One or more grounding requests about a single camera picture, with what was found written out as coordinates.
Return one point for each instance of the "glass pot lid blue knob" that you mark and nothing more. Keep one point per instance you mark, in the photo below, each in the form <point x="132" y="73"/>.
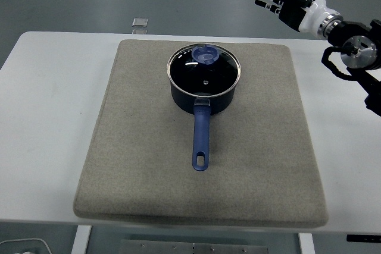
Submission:
<point x="193" y="78"/>

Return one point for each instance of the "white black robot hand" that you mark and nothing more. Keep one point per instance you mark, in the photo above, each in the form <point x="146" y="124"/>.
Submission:
<point x="312" y="10"/>

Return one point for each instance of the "grey metal plate with screws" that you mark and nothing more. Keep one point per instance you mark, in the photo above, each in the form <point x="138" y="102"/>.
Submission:
<point x="193" y="248"/>

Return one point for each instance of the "white rounded object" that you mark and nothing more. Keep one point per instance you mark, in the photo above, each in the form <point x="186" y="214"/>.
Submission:
<point x="26" y="246"/>

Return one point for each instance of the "white table leg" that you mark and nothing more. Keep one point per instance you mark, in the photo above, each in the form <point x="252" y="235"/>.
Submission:
<point x="81" y="240"/>
<point x="306" y="245"/>

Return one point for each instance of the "beige felt table mat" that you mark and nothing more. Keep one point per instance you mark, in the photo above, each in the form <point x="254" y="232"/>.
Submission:
<point x="149" y="147"/>

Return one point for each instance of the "small metal floor plate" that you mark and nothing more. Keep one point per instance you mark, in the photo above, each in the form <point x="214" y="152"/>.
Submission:
<point x="140" y="22"/>

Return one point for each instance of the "black flat bar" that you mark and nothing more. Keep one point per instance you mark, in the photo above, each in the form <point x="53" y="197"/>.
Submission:
<point x="364" y="238"/>

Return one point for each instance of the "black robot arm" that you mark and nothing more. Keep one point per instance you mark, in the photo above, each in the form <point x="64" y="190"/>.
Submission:
<point x="357" y="48"/>

